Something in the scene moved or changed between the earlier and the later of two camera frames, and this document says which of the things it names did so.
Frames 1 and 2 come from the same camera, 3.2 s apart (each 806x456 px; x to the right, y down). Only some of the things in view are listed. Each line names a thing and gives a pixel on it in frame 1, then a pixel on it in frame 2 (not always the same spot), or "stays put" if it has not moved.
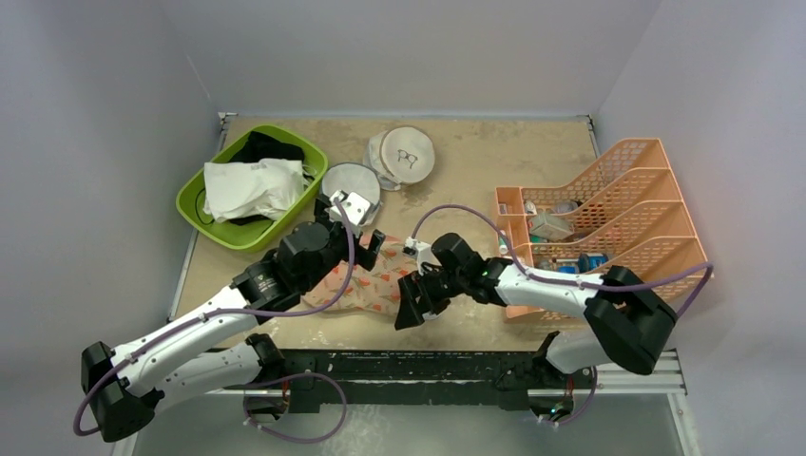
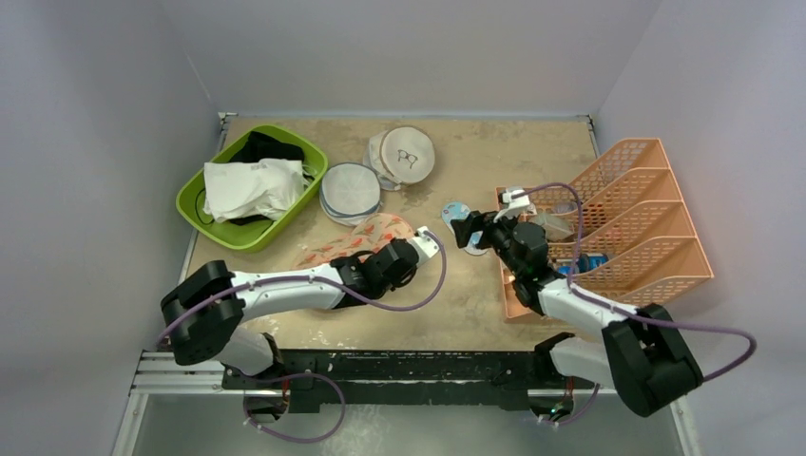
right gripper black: [422, 292] -> [477, 226]
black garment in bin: [259, 146] stays put
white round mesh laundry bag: [357, 179] stays put
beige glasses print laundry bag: [400, 156] stays put
